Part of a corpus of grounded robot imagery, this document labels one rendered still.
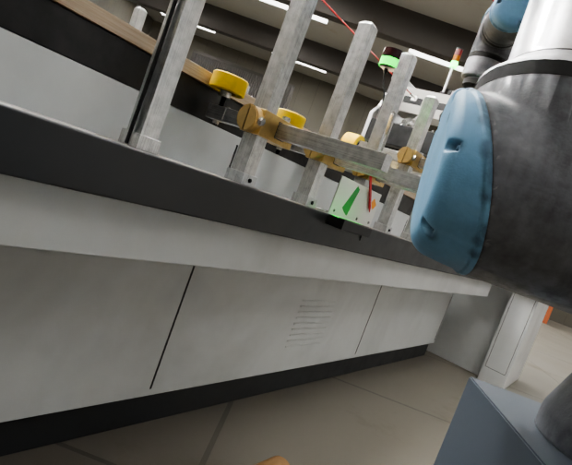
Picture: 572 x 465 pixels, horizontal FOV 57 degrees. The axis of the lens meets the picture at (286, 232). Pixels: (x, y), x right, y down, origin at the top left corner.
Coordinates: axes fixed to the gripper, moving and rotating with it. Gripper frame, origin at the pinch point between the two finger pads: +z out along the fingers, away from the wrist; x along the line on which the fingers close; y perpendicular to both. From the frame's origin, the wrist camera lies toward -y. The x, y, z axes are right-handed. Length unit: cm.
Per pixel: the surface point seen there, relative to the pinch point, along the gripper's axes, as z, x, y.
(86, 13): 3, -79, 28
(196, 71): 2, -61, 8
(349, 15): -218, 29, -551
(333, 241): 27.0, -16.6, -8.8
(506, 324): 49, 149, -183
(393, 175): 7.8, -13.5, 9.1
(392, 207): 12.2, 3.8, -36.5
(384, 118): -8.3, -13.3, -18.0
